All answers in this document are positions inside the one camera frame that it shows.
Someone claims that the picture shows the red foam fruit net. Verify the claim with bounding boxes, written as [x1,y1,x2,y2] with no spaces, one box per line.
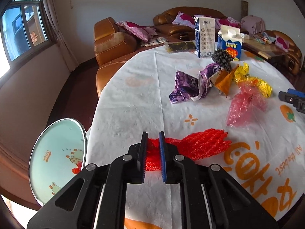
[146,128,232,171]

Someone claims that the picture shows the pink plastic bag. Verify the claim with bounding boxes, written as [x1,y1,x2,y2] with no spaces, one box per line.
[226,82,267,128]

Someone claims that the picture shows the yellow plastic wrapper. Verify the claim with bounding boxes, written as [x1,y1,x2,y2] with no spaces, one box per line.
[234,62,272,98]

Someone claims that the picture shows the purple snack wrapper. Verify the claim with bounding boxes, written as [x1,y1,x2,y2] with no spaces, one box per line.
[169,63,222,104]

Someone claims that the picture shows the mint green trash bin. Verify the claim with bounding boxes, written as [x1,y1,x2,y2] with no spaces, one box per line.
[28,118,87,206]

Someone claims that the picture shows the brown leather armchair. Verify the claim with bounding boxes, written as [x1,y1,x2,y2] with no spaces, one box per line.
[265,30,302,76]

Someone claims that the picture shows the wooden coffee table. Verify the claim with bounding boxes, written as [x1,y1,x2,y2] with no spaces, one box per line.
[242,34,286,66]

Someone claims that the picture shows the orange snack wrapper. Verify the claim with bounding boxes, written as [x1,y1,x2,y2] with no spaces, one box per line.
[209,64,239,97]

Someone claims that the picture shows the white box on coffee table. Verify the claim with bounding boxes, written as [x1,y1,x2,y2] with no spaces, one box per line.
[240,33,250,40]

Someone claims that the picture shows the black foam fruit net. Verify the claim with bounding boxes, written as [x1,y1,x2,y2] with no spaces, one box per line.
[211,49,233,72]

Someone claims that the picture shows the blue Look milk carton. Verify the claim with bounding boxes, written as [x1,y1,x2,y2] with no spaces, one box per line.
[217,25,242,61]

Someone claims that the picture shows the pink white pillow right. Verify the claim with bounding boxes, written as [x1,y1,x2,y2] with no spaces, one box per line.
[215,17,241,30]

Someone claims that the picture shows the pink white pillow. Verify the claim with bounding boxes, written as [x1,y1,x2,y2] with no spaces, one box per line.
[215,17,241,30]
[172,11,195,29]

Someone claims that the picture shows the tall white milk carton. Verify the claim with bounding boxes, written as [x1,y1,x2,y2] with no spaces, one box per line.
[194,15,215,58]

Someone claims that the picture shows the brown leather chaise sofa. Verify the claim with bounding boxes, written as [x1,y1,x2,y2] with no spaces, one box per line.
[94,17,155,95]

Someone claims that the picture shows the checkered cushion mat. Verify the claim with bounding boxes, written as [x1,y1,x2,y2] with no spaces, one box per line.
[140,37,169,47]

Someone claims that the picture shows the pink pillow on chaise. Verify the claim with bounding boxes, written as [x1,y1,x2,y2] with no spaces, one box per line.
[116,21,157,42]

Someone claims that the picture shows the pink white pillow left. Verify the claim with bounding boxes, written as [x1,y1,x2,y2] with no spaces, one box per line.
[172,11,195,29]

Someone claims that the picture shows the brown leather back sofa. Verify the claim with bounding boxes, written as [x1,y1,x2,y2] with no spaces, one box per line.
[153,7,241,40]

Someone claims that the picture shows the beige curtain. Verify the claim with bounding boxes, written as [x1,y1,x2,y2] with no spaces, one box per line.
[42,0,79,72]

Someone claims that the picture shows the window with dark frame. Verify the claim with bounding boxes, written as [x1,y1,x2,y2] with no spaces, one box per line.
[1,0,55,84]

